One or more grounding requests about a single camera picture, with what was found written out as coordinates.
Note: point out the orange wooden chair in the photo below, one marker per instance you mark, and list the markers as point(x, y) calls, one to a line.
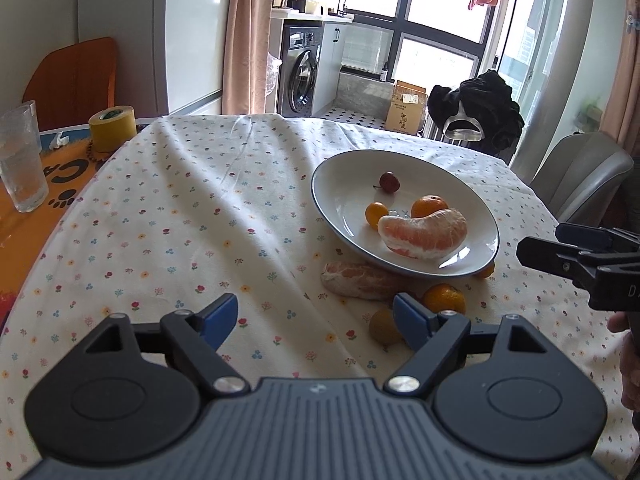
point(73, 83)

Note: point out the white refrigerator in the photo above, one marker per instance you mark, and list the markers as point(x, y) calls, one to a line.
point(170, 53)

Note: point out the pink curtain right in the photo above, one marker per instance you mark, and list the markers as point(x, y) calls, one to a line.
point(621, 116)

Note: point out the orange cat table mat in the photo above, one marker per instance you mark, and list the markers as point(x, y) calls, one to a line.
point(68, 164)

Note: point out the small kumquat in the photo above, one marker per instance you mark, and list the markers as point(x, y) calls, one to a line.
point(374, 213)
point(486, 271)

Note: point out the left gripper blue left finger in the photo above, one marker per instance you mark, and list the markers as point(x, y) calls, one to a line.
point(192, 341)

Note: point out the cardboard box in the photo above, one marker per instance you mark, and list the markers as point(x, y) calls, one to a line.
point(407, 108)

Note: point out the white cabinet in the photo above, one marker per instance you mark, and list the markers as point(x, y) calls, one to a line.
point(329, 66)

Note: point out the grey padded chair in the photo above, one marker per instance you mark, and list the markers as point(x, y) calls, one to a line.
point(580, 177)

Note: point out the pink curtain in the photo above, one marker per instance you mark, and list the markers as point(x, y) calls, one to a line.
point(621, 116)
point(245, 57)

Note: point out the white plate blue rim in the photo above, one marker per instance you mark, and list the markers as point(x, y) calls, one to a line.
point(343, 186)

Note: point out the floral white tablecloth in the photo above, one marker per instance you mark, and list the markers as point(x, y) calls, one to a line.
point(194, 207)

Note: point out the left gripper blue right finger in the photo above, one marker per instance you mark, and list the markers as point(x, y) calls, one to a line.
point(437, 340)

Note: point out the right hand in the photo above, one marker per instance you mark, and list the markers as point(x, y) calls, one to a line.
point(629, 361)

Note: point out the pink curtain left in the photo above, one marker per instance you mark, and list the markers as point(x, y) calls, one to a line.
point(245, 57)

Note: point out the grey washing machine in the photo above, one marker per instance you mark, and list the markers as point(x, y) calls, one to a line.
point(300, 51)

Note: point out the large orange mandarin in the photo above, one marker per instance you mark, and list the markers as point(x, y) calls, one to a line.
point(426, 205)

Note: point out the peeled pomelo segment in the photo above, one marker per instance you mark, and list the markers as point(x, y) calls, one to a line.
point(361, 281)
point(428, 238)

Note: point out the brown longan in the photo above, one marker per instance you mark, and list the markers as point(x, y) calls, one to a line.
point(383, 330)

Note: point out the clear glass front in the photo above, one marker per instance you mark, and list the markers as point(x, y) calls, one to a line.
point(21, 166)

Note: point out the black clothes pile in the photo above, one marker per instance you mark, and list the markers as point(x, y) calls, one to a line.
point(480, 112)

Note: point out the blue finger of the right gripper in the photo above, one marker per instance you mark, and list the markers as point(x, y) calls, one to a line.
point(603, 240)
point(562, 260)

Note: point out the yellow tape roll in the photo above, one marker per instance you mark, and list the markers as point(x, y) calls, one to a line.
point(112, 127)

